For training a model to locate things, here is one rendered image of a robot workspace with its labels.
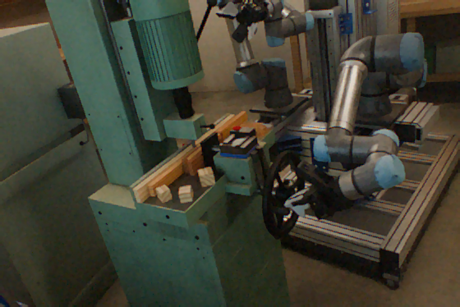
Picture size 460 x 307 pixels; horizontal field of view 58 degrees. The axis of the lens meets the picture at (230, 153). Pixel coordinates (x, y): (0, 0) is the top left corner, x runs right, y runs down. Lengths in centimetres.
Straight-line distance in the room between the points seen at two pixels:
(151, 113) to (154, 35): 29
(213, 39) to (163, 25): 383
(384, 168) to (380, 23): 127
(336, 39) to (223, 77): 336
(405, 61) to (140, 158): 95
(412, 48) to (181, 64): 70
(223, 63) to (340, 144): 406
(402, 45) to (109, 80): 94
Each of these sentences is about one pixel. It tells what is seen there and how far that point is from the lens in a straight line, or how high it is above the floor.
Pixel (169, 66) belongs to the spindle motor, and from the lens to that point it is 131.
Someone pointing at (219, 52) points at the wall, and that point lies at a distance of 512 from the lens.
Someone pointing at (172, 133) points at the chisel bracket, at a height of 102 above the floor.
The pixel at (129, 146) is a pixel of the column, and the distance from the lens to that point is 154.
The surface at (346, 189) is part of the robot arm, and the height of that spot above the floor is 96.
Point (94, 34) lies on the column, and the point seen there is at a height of 139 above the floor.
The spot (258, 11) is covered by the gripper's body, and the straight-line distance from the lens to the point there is 156.
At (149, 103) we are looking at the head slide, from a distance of 144.
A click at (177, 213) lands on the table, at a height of 89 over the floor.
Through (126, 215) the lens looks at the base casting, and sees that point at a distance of 158.
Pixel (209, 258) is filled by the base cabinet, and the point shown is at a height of 66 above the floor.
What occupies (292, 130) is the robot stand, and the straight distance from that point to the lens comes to 209.
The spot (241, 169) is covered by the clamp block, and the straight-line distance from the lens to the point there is 133.
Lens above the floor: 155
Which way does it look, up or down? 26 degrees down
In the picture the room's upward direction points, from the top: 11 degrees counter-clockwise
